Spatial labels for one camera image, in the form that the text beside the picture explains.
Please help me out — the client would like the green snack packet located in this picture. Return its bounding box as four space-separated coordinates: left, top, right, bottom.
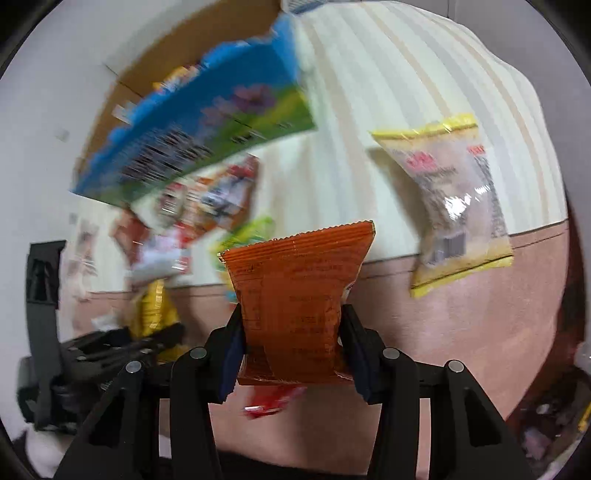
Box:
211 216 276 303

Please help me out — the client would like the blue green printed cardboard box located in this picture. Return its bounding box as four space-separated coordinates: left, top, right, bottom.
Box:
69 0 317 208

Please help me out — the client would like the orange snack packet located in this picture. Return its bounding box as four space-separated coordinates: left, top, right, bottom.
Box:
217 220 376 387

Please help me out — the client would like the striped blanket with pink border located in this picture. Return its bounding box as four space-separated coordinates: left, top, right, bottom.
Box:
69 0 572 464

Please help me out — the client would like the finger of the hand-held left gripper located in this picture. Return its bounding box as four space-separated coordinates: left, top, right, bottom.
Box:
60 322 186 366

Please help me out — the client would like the yellow snack packet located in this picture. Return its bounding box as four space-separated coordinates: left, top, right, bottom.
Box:
130 278 182 343

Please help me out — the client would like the cat wall sticker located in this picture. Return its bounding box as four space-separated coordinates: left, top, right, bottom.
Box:
68 217 100 302

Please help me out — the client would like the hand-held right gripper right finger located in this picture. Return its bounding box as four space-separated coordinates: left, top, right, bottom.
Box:
341 304 532 480

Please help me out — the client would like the red white snack packet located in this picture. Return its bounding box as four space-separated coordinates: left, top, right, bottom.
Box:
112 210 195 283

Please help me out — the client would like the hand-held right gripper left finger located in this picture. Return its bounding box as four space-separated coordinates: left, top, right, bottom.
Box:
55 305 246 480

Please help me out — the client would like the yellow-edged clear snack packet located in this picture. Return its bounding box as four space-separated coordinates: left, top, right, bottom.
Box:
370 113 515 299

